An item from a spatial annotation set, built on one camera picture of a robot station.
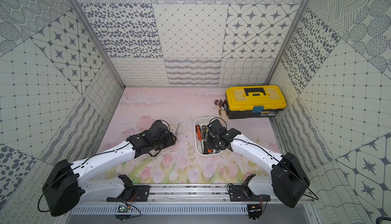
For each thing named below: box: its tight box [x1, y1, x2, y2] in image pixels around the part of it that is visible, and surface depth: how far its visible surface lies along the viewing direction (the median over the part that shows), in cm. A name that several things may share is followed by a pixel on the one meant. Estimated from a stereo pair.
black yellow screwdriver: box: [201, 124, 207, 143], surface depth 95 cm
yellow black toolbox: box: [225, 85, 287, 120], surface depth 94 cm
